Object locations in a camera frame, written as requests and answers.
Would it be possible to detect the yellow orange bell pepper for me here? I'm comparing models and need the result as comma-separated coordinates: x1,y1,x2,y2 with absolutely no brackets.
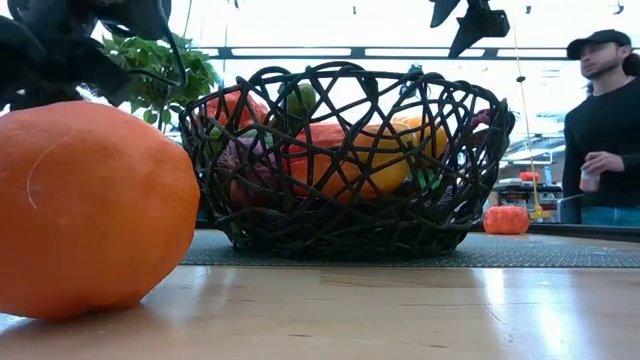
394,114,450,162

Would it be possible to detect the lime green apple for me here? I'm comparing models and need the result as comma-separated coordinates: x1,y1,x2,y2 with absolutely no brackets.
277,82,319,132

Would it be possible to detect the shelving with red bins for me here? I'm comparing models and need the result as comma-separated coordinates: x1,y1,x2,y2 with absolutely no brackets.
492,169,566,225

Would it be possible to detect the red yellow mango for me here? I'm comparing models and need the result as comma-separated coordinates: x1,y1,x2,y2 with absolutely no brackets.
287,122,417,204

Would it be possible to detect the red orange tomato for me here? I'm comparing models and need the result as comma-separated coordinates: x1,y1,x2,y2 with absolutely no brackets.
205,91,270,130

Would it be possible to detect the orange fruit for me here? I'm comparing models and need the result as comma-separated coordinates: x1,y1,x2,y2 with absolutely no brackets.
0,99,202,321

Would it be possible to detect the grey woven placemat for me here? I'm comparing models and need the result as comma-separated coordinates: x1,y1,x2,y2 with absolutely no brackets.
179,229,640,269

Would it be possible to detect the green leafy plant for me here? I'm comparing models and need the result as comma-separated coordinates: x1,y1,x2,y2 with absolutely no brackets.
99,33,222,135

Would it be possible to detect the green bell pepper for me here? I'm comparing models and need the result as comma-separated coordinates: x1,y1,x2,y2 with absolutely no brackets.
417,167,444,191

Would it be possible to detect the yellow hanging cord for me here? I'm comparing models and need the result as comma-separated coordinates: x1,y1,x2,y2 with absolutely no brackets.
512,19,551,221

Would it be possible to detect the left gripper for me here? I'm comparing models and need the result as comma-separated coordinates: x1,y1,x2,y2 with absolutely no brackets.
0,0,174,112

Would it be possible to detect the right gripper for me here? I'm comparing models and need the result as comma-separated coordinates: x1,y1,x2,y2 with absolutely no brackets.
429,0,511,59

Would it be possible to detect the black aluminium table frame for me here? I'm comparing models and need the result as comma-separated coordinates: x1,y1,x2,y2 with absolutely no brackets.
469,222,640,244

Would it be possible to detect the small orange pumpkin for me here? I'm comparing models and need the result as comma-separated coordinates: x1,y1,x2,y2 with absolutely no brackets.
482,204,531,236

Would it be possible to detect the dark woven wire basket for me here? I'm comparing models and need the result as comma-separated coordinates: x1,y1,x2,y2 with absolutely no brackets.
178,60,516,259

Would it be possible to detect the person's hand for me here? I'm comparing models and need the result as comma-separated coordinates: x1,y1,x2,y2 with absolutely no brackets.
579,151,626,177

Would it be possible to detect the small white cup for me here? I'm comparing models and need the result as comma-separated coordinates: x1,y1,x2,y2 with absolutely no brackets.
578,169,601,194

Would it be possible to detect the person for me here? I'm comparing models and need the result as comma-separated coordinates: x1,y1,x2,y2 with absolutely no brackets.
562,28,640,227

